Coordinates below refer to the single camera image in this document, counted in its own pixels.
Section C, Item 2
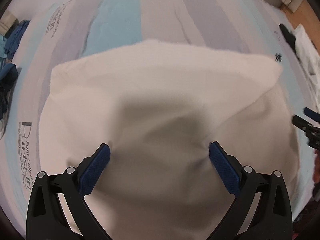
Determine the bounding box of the white garment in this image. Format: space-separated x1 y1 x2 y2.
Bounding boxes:
279 24 319 105

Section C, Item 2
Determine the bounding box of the cream and black jacket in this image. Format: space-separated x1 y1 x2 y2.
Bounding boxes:
39 40 299 239

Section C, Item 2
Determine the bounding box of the right hand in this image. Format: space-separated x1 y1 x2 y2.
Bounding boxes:
312 150 320 200

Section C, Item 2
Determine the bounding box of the striped pastel bed sheet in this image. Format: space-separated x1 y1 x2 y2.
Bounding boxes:
1 0 319 239

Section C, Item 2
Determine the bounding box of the blue clothes pile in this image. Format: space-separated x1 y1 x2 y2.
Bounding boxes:
1 20 30 120

